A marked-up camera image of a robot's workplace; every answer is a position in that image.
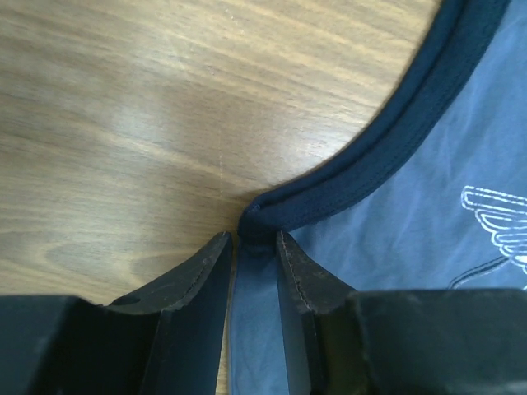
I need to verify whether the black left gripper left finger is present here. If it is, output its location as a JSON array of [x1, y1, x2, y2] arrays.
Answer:
[[110, 232, 232, 394]]

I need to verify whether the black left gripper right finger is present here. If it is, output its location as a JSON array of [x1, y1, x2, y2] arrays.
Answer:
[[276, 232, 358, 394]]

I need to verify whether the blue printed tank top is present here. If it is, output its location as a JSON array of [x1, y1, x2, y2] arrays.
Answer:
[[229, 1, 526, 394]]

